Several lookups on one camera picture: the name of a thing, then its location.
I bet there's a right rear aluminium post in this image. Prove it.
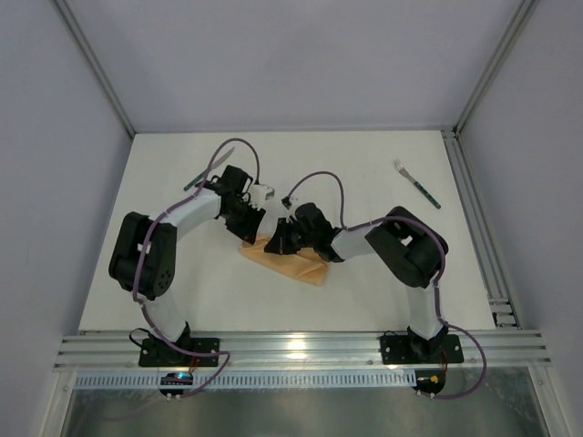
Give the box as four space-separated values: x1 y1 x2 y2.
453 0 539 137

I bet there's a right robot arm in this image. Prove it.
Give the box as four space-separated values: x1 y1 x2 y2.
264 203 448 362

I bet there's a green handled knife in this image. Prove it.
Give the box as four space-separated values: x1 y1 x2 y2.
183 147 234 192

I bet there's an aluminium post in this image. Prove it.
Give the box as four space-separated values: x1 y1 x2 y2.
453 0 539 137
49 0 137 139

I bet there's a left controller board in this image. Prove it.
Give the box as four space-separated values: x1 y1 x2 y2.
159 371 194 401

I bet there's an aluminium frame rail right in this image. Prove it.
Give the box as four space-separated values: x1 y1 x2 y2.
441 127 522 330

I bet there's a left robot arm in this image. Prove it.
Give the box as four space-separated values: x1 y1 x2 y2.
108 166 274 351

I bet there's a slotted cable duct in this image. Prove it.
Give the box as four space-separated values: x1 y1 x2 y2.
74 368 415 390

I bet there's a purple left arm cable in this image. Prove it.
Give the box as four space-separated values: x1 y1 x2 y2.
130 137 261 422

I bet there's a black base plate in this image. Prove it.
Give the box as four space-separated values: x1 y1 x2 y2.
379 333 465 365
138 336 220 368

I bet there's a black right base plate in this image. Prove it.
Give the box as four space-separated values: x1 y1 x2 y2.
379 333 465 365

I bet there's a controller board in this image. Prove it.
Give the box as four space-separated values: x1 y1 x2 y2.
413 371 446 399
159 371 194 401

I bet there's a left rear aluminium post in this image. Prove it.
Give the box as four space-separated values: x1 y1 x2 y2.
49 0 137 139

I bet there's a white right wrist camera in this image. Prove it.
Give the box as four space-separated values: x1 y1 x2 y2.
281 195 299 211

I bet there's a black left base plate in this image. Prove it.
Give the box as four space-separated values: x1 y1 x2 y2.
138 336 220 368

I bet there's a right controller board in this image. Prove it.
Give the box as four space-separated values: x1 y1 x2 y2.
413 371 446 399

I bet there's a front aluminium rail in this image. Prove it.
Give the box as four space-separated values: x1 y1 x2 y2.
54 330 551 371

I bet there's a beige cloth napkin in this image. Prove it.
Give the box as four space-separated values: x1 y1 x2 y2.
239 235 328 287

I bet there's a green handled fork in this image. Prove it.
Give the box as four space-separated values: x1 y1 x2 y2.
394 159 442 209

